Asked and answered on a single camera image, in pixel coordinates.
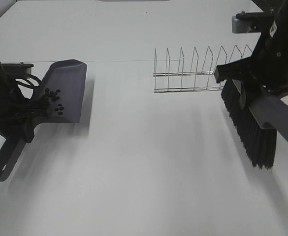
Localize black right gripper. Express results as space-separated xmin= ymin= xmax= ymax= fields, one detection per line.
xmin=214 ymin=33 xmax=288 ymax=110

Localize chrome wire dish rack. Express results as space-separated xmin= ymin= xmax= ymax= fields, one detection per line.
xmin=152 ymin=44 xmax=253 ymax=93

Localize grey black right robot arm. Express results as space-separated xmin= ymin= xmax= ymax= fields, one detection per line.
xmin=214 ymin=0 xmax=288 ymax=108

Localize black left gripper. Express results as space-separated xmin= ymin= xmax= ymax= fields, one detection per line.
xmin=0 ymin=62 xmax=52 ymax=143

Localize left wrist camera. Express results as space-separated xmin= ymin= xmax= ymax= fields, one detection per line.
xmin=1 ymin=62 xmax=34 ymax=75

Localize pile of coffee beans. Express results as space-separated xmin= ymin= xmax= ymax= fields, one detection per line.
xmin=42 ymin=88 xmax=64 ymax=116

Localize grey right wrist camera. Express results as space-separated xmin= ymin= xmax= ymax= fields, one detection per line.
xmin=231 ymin=12 xmax=275 ymax=33

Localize grey hand brush black bristles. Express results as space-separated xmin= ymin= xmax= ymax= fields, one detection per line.
xmin=221 ymin=80 xmax=288 ymax=169

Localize grey plastic dustpan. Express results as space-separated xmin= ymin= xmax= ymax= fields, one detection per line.
xmin=0 ymin=59 xmax=87 ymax=182

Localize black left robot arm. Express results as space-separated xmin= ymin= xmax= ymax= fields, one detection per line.
xmin=0 ymin=62 xmax=49 ymax=143

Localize black left camera cable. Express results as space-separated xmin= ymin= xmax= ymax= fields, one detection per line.
xmin=13 ymin=73 xmax=43 ymax=99

